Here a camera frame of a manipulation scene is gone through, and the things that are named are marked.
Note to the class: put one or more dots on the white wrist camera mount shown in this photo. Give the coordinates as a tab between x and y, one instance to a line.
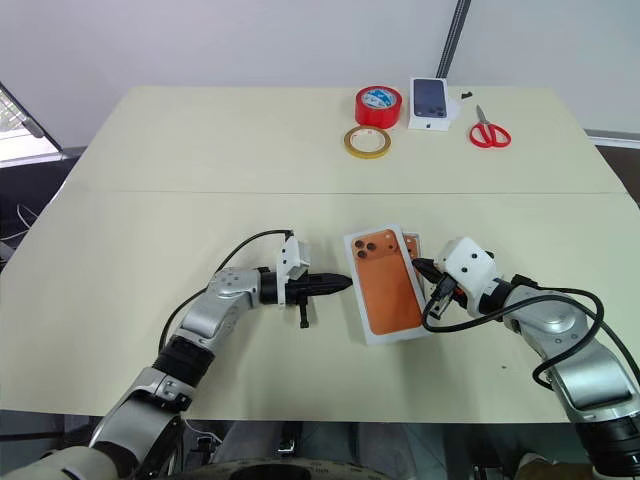
470	265
295	255

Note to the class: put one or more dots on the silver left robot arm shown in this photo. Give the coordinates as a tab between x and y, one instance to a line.
230	290

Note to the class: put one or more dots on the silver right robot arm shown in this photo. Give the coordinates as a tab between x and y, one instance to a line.
595	390

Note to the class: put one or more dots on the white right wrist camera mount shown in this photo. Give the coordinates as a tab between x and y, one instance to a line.
470	265

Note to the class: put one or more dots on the tan rounded object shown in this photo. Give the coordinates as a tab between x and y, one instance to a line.
545	470

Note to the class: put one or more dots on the white tray with copper plate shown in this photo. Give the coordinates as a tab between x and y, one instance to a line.
420	247

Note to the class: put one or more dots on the white box with dark phone print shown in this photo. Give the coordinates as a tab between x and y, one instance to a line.
429	97

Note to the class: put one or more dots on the black wall strip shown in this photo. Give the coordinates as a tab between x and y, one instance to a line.
452	35

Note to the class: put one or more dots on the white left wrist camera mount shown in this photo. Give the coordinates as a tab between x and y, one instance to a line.
295	255

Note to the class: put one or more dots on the red tape roll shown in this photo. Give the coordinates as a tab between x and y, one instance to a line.
367	116

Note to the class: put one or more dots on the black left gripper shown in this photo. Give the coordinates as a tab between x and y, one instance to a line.
306	289

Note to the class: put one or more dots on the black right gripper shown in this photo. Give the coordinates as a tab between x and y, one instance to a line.
457	294

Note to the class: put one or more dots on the white lid with orange phone print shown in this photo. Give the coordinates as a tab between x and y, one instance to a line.
385	295

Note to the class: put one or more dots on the yellow tape roll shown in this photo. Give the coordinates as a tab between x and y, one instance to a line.
367	154

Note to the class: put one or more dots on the black framed panel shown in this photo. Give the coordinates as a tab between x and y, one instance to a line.
30	120

